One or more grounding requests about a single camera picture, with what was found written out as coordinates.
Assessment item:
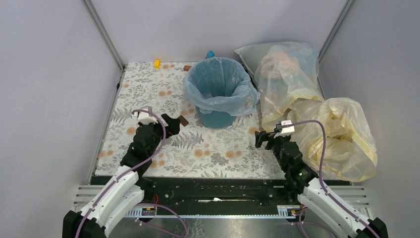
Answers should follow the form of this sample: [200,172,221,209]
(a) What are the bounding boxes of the blue object behind bin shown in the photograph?
[206,51,215,59]

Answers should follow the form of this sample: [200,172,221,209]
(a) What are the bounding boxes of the small brown block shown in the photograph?
[178,115,189,127]

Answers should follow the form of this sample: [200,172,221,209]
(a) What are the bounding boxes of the small yellow block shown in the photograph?
[154,59,160,69]

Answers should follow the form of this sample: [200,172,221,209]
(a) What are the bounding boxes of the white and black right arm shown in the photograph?
[255,131,388,238]

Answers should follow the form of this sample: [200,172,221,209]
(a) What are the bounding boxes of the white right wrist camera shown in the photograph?
[274,120,295,138]

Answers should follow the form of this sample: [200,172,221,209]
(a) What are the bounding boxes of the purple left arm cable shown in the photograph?
[74,109,189,238]

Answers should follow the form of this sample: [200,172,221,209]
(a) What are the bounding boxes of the teal plastic trash bin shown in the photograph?
[196,107,236,128]

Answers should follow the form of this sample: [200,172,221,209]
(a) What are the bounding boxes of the yellowish crumpled plastic bag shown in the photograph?
[287,98,377,182]

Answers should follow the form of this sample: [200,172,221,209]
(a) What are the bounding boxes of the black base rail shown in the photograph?
[134,178,300,218]

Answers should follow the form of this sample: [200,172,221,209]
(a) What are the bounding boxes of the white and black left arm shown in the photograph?
[62,109,188,238]

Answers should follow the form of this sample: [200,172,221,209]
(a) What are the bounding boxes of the light blue plastic trash bag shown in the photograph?
[183,57,260,117]

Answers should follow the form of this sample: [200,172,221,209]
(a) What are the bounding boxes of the floral patterned table cloth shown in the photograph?
[94,62,284,179]

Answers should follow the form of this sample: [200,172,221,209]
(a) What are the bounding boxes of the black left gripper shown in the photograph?
[138,113,179,157]

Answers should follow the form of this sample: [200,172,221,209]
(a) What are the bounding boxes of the clear bag with stuffed items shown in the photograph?
[234,42,324,131]

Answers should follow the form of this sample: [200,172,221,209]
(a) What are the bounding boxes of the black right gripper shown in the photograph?
[254,128,290,171]

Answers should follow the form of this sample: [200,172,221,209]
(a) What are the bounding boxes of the white slotted cable duct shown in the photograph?
[124,205,300,219]

